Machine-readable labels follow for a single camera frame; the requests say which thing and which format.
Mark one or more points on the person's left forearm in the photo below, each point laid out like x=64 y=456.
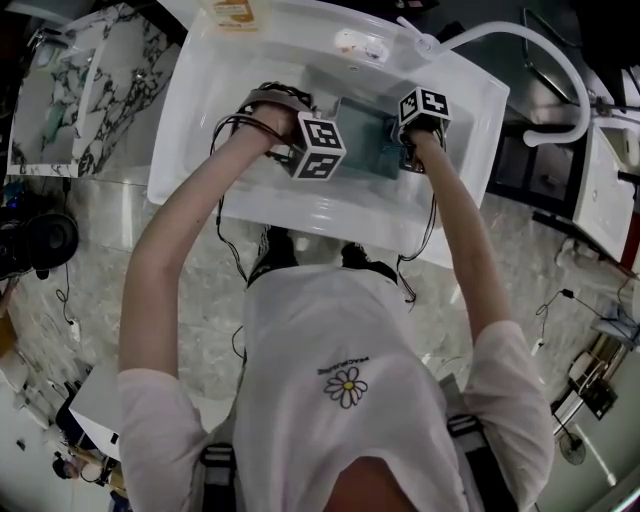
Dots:
x=165 y=250

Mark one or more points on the small floor fan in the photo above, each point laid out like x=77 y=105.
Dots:
x=573 y=449

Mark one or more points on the black shoe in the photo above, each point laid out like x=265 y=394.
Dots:
x=277 y=255
x=365 y=260

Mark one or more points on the yellow shield sticker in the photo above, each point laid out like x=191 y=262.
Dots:
x=348 y=40

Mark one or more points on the white daisy-print t-shirt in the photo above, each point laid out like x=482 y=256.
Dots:
x=350 y=425

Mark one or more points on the white curved faucet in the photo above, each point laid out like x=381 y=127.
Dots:
x=425 y=45

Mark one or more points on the person's left hand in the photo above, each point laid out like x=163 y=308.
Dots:
x=285 y=125

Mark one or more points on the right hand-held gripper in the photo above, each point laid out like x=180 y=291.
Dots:
x=425 y=107

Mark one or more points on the black metal stand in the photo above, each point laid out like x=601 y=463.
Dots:
x=530 y=170

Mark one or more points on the white ceramic sink basin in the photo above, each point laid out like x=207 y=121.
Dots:
x=310 y=215

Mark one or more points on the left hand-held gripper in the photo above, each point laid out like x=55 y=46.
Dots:
x=320 y=150

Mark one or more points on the marble-pattern sink cabinet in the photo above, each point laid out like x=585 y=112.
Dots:
x=120 y=75

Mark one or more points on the blue shield sticker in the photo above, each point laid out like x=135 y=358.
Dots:
x=376 y=49

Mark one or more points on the person's right forearm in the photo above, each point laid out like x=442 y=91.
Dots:
x=465 y=225

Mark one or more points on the teal glass tray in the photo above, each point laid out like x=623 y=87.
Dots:
x=365 y=140

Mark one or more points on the white sink with black tap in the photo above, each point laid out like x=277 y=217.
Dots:
x=605 y=200

